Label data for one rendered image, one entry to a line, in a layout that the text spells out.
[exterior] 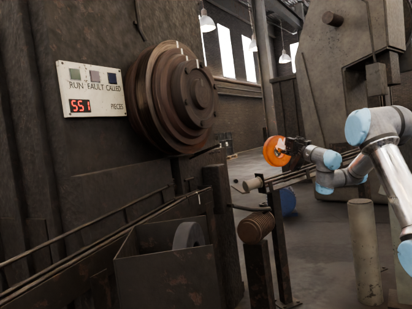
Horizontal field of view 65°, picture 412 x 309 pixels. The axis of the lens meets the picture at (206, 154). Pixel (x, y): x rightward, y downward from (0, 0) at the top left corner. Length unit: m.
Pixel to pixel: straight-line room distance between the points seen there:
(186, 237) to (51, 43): 0.77
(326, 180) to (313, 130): 2.57
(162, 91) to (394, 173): 0.80
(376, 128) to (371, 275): 0.96
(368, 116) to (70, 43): 0.99
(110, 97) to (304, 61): 3.08
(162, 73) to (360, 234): 1.22
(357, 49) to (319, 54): 0.40
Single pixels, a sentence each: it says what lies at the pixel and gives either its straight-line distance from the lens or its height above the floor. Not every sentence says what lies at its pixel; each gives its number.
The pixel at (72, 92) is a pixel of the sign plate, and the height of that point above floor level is 1.14.
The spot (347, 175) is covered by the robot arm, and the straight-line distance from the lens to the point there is 1.50.
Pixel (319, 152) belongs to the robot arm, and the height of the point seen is 0.81.
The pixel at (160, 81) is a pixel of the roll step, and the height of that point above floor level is 1.16.
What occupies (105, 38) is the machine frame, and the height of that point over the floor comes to 1.36.
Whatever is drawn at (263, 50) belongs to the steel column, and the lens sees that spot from 10.50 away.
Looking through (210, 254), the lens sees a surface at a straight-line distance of 0.70.
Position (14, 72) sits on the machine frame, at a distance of 1.35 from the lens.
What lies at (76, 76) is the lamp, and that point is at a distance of 1.17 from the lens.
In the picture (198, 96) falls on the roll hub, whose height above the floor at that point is 1.10.
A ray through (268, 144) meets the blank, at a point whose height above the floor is 0.87.
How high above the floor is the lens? 0.94
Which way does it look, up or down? 3 degrees down
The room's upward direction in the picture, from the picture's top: 7 degrees counter-clockwise
